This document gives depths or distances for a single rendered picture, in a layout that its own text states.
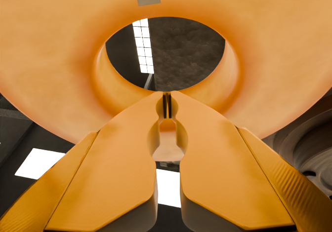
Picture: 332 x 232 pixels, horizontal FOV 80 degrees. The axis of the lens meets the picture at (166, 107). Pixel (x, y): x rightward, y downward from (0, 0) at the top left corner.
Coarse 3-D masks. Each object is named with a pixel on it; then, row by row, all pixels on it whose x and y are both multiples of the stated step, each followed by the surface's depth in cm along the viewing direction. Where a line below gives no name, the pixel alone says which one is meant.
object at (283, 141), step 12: (324, 96) 33; (312, 108) 34; (324, 108) 33; (300, 120) 36; (312, 120) 34; (324, 120) 34; (276, 132) 41; (288, 132) 38; (300, 132) 37; (276, 144) 43; (288, 144) 40; (288, 156) 44
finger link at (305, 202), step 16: (240, 128) 8; (256, 144) 7; (256, 160) 7; (272, 160) 7; (272, 176) 6; (288, 176) 6; (304, 176) 6; (288, 192) 6; (304, 192) 6; (320, 192) 6; (288, 208) 5; (304, 208) 5; (320, 208) 5; (304, 224) 5; (320, 224) 5
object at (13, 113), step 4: (0, 104) 609; (4, 104) 609; (8, 104) 608; (0, 108) 598; (4, 108) 597; (8, 108) 596; (12, 108) 596; (16, 108) 595; (0, 112) 615; (4, 112) 610; (8, 112) 605; (12, 112) 600; (16, 112) 595; (20, 112) 591; (8, 116) 627; (12, 116) 621; (16, 116) 616; (20, 116) 611; (24, 116) 606
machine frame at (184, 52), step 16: (160, 32) 48; (176, 32) 48; (192, 32) 47; (208, 32) 46; (160, 48) 52; (176, 48) 51; (192, 48) 50; (208, 48) 49; (224, 48) 48; (160, 64) 56; (176, 64) 54; (192, 64) 53; (208, 64) 52; (160, 80) 60; (176, 80) 59; (192, 80) 58
